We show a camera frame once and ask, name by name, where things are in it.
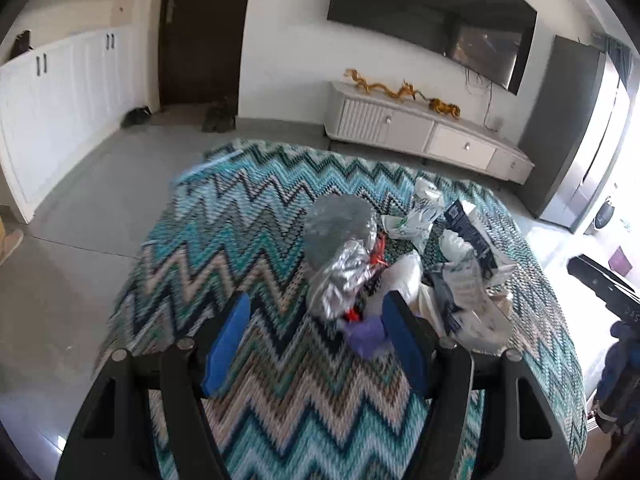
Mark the white green-print plastic bag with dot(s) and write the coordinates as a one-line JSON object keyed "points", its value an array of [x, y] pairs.
{"points": [[417, 224]]}

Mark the white tissue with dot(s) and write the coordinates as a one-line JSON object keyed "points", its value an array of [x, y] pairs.
{"points": [[405, 277]]}

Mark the golden tiger figurine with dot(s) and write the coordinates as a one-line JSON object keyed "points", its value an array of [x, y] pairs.
{"points": [[445, 109]]}

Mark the blue grey curtain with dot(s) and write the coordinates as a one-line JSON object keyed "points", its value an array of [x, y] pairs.
{"points": [[620, 55]]}

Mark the large black wall television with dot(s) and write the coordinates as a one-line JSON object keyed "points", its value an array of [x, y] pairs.
{"points": [[489, 37]]}

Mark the washing machine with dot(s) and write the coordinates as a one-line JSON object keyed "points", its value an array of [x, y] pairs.
{"points": [[603, 216]]}

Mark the silver foil bag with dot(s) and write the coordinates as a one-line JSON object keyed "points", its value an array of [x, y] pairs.
{"points": [[340, 233]]}

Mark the black handbag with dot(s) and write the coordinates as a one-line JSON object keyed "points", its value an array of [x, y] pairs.
{"points": [[21, 44]]}

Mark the grey double-door refrigerator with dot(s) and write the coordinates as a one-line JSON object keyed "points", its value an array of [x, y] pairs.
{"points": [[573, 132]]}

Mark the white TV cabinet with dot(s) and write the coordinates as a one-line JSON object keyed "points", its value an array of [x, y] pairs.
{"points": [[408, 127]]}

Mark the white lower shoe cabinet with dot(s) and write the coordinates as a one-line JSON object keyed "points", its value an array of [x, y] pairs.
{"points": [[61, 101]]}

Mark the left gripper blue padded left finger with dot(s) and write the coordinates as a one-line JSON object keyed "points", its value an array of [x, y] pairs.
{"points": [[221, 338]]}

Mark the white wall charger device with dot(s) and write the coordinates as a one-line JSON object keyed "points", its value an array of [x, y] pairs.
{"points": [[496, 124]]}

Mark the black shoes pair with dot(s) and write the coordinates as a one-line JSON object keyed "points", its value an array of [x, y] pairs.
{"points": [[136, 117]]}

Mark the purple plastic bag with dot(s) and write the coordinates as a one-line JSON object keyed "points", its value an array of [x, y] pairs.
{"points": [[368, 338]]}

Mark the golden dragon figurine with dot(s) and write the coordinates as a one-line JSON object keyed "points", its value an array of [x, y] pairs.
{"points": [[406, 90]]}

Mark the dark brown entrance door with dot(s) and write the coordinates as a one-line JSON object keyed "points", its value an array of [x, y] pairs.
{"points": [[199, 50]]}

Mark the brown boots pair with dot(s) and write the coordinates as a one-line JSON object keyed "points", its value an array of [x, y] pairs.
{"points": [[220, 116]]}

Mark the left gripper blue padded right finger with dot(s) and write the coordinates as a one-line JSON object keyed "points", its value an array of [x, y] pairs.
{"points": [[413, 341]]}

